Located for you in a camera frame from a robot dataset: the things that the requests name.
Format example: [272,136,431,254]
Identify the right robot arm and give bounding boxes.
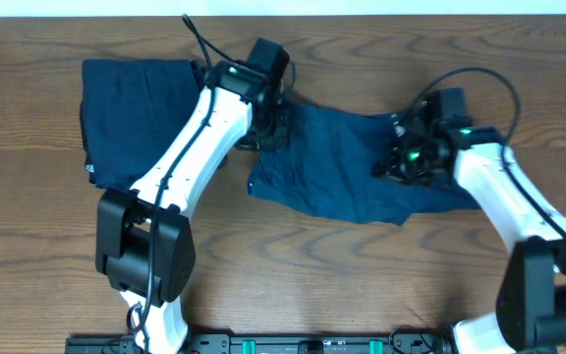
[372,88,566,353]

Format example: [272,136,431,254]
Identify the black camera cable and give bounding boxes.
[400,66,566,276]
[125,13,245,354]

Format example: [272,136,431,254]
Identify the dark blue shorts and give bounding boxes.
[247,101,479,225]
[80,59,204,190]

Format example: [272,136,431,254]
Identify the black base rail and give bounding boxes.
[64,331,454,354]

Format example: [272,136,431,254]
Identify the folded dark blue shorts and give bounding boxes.
[80,59,204,190]

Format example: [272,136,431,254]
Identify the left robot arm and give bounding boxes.
[95,38,290,353]

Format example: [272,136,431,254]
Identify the right black camera cable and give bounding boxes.
[400,66,566,276]

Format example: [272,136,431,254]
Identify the left black camera cable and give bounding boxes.
[125,13,245,354]

